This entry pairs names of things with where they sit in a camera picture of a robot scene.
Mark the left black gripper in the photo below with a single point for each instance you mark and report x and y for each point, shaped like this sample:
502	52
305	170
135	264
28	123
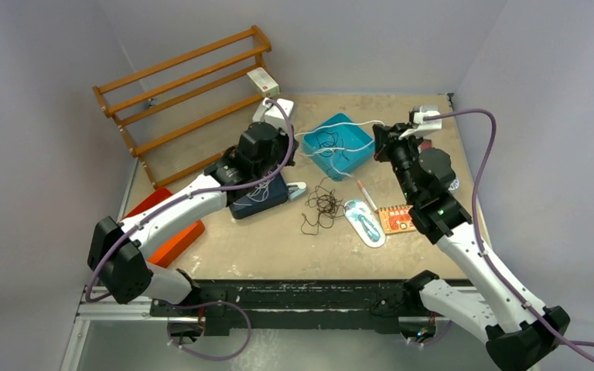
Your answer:
284	138

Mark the white blue small device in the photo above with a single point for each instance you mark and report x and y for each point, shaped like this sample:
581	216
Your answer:
295	190

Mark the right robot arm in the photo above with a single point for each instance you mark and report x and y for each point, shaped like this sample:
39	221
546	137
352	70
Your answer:
513	337

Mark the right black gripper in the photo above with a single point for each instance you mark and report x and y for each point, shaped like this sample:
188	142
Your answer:
387	140

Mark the aluminium frame rails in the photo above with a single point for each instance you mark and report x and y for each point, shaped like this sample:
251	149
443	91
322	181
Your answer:
89	315

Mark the white cardboard box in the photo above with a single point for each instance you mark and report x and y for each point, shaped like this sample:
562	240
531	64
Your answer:
263	82

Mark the teal square tray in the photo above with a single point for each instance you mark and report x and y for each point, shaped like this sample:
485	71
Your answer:
338	146

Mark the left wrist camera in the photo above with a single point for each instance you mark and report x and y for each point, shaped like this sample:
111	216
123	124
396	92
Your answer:
270	113

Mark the blue white tape roll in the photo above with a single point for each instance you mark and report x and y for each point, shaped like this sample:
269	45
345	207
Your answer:
454	185

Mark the orange small notebook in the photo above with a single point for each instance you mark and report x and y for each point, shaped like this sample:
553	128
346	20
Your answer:
396	219

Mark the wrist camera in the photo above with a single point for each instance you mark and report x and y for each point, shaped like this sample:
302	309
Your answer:
420	124
270	113

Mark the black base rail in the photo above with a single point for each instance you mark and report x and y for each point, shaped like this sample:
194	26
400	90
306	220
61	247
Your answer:
383	306

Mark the wooden shelf rack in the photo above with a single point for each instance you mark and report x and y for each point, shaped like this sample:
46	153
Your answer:
168	105

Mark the orange square tray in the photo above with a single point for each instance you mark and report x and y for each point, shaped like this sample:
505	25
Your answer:
177	244

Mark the dark blue square tray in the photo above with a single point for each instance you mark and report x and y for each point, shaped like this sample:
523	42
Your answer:
265	196

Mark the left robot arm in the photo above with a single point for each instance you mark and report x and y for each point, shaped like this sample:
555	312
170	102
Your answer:
119	250

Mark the toothbrush blister pack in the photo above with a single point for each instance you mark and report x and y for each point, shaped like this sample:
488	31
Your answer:
364	222

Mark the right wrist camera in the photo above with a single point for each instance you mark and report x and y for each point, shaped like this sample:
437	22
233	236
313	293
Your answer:
420	124

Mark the orange white pen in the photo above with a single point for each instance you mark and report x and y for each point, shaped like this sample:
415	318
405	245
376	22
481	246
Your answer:
367	196

